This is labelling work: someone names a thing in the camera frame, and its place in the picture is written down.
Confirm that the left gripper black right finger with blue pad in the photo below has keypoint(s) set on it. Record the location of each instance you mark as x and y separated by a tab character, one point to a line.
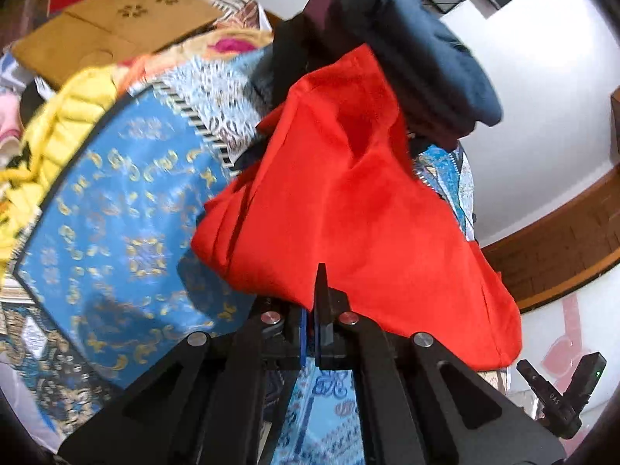
417	402

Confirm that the brown wooden lap desk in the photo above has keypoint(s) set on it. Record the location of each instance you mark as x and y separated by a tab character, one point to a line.
103	32

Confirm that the folded maroon garment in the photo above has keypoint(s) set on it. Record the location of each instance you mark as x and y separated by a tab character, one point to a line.
318	37

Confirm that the brown wooden door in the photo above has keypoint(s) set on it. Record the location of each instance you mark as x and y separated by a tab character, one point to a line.
565	249

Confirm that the orange pink blanket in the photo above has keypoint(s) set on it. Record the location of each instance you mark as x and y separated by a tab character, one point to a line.
219	44

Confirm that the red garment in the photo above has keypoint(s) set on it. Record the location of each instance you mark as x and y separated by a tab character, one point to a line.
335	187

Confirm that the folded blue sweater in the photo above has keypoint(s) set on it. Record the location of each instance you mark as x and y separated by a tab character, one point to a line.
421	55

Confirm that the yellow garment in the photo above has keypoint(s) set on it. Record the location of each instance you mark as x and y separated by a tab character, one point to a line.
50	140

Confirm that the blue patchwork bedspread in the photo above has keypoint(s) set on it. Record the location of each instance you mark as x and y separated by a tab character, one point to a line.
103	281

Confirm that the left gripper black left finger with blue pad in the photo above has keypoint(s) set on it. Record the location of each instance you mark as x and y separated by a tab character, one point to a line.
202	403

